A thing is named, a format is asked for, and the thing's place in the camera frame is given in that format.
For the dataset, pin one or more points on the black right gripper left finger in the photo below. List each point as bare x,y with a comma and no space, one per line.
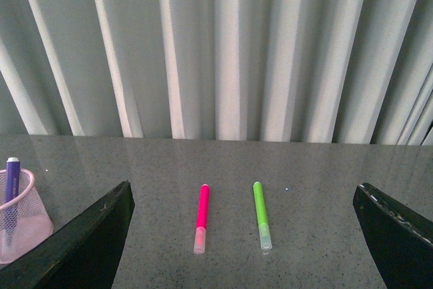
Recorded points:
85,253

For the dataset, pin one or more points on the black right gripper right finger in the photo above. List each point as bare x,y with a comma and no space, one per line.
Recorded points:
398,238

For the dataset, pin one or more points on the purple marker pen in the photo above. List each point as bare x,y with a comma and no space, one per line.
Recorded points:
12,185

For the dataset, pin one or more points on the pink marker pen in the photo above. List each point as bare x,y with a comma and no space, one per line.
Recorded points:
199,246

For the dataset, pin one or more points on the pink mesh pen cup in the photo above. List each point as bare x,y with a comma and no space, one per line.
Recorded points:
24,221

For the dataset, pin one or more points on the green marker pen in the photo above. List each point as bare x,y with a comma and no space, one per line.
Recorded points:
261,216

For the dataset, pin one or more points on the white pleated curtain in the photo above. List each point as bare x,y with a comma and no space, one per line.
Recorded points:
316,71

